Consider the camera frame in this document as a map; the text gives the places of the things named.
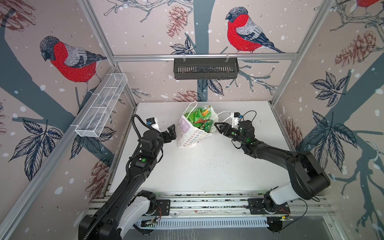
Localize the white patterned paper bag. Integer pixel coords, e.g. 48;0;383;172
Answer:
177;102;232;148

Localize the green orange snack packet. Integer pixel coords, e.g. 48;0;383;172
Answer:
195;106;211;123

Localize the aluminium frame crossbar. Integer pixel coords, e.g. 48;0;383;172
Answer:
113;53;298;63

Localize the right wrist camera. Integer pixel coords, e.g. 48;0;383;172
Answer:
231;112;243;128

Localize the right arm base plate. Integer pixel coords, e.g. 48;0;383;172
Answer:
246;198;291;215

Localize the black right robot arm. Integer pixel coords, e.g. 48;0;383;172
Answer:
214;121;331;213

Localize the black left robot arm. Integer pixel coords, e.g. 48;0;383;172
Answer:
78;125;177;240

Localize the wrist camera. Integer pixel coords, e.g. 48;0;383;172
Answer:
231;112;243;128
146;117;160;131

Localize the white mesh wall shelf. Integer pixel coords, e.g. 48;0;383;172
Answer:
75;73;128;138

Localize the black hanging wire basket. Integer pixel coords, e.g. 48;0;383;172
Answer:
174;58;239;80

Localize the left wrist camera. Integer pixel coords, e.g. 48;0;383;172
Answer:
146;117;160;131

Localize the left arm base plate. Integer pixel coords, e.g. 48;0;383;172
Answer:
144;200;171;217

